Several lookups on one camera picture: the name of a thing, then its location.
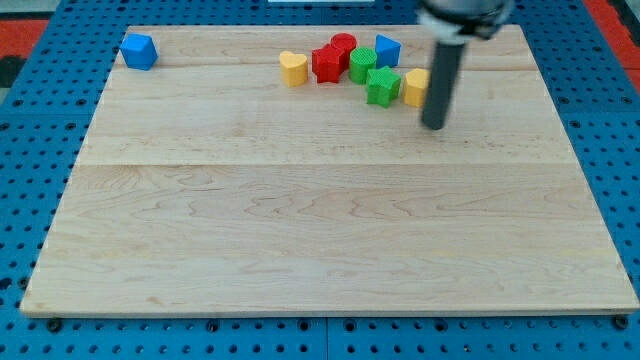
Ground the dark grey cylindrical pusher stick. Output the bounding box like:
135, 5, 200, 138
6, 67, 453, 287
421, 41, 466, 130

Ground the blue triangle block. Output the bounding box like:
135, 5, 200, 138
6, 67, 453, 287
375, 34, 402, 68

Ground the green star block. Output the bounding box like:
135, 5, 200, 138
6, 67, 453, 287
366, 66, 401, 108

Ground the red star block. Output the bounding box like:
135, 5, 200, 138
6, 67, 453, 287
311, 44, 345, 83

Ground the yellow hexagon block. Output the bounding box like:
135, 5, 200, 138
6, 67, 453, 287
403, 68, 430, 108

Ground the green cylinder block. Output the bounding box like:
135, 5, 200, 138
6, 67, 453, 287
349, 47, 377, 84

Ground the red cylinder block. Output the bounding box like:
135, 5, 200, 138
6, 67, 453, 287
330, 33, 357, 71

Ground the yellow heart block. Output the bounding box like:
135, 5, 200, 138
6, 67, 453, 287
279, 51, 308, 87

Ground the wooden board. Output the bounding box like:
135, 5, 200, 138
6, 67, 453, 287
20, 25, 639, 318

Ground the blue cube block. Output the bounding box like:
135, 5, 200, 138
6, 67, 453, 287
120, 33, 158, 71

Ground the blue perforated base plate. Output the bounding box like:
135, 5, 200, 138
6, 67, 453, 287
1, 1, 639, 359

